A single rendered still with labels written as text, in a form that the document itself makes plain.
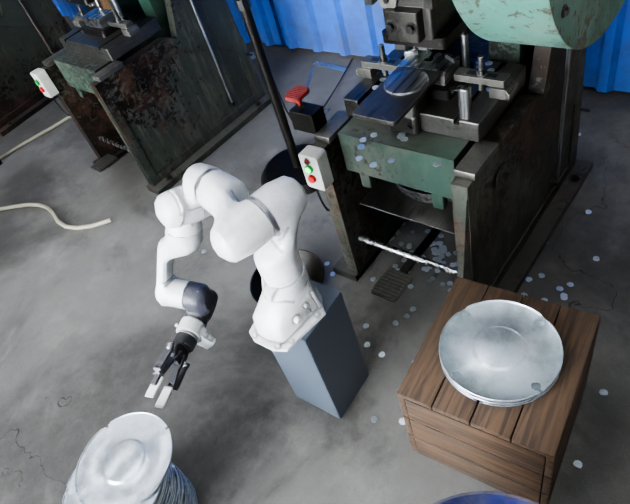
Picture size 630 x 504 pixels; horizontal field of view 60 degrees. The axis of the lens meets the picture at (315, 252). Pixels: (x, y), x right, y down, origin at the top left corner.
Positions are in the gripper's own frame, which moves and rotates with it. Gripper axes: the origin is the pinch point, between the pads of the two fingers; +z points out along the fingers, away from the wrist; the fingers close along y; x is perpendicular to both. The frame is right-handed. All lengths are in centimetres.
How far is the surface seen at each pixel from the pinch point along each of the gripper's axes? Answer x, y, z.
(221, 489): 18.9, -25.2, 15.9
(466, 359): 89, 13, -17
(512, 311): 99, 13, -33
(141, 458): 5.3, 0.5, 19.6
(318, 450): 45, -25, -2
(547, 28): 103, 84, -44
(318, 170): 41, 33, -65
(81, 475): -11.1, -0.3, 27.5
